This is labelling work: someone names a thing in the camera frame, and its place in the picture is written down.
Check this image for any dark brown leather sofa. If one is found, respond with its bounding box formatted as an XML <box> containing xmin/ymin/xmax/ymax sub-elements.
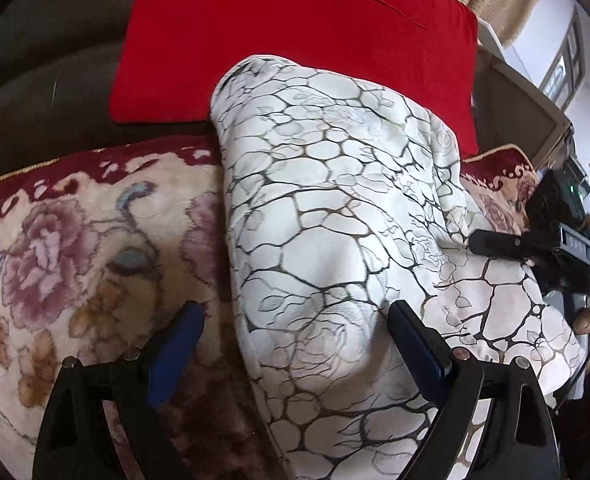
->
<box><xmin>0</xmin><ymin>0</ymin><xmax>570</xmax><ymax>175</ymax></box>

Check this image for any white crackle-pattern coat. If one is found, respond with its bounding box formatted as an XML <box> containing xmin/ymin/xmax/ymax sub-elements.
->
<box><xmin>210</xmin><ymin>55</ymin><xmax>585</xmax><ymax>479</ymax></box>

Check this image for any floral red beige blanket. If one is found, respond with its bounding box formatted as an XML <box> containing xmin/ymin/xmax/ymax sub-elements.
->
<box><xmin>0</xmin><ymin>134</ymin><xmax>542</xmax><ymax>480</ymax></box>

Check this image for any large red cushion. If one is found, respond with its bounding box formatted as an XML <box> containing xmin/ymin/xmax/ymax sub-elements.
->
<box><xmin>109</xmin><ymin>0</ymin><xmax>478</xmax><ymax>156</ymax></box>

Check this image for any person's right hand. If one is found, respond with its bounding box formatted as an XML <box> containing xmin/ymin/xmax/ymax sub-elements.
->
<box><xmin>572</xmin><ymin>301</ymin><xmax>590</xmax><ymax>338</ymax></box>

